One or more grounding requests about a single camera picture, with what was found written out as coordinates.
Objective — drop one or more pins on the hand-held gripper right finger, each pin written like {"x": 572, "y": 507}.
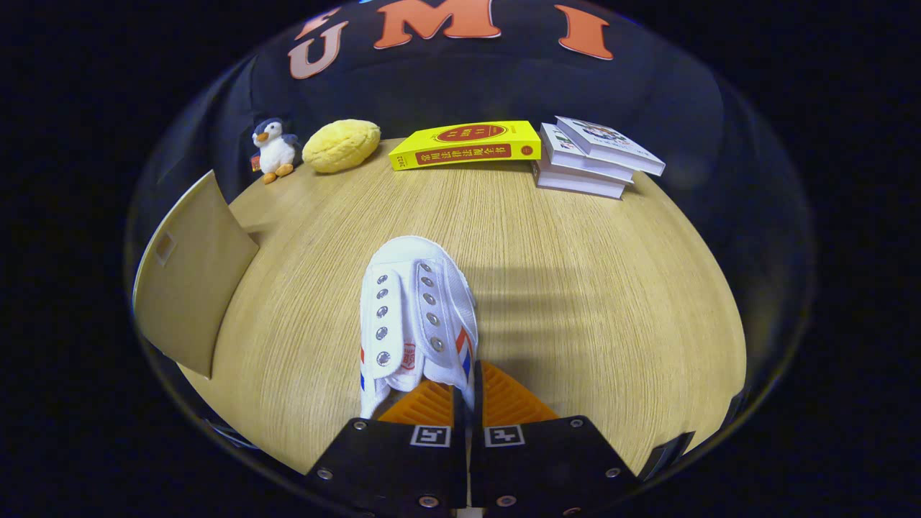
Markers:
{"x": 547, "y": 467}

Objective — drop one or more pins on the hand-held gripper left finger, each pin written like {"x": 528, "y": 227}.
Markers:
{"x": 388, "y": 467}

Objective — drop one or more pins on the white canvas shoe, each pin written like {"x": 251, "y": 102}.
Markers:
{"x": 403, "y": 288}

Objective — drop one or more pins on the beige fabric storage box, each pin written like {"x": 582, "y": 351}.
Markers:
{"x": 194, "y": 273}

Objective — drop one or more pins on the yellow plush bun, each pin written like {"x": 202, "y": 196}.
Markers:
{"x": 342, "y": 146}

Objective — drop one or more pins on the white book illustrated cover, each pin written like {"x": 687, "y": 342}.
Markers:
{"x": 611, "y": 144}

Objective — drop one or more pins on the yellow book red label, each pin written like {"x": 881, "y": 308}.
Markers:
{"x": 468, "y": 144}

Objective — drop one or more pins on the penguin plush toy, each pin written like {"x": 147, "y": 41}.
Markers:
{"x": 275, "y": 152}

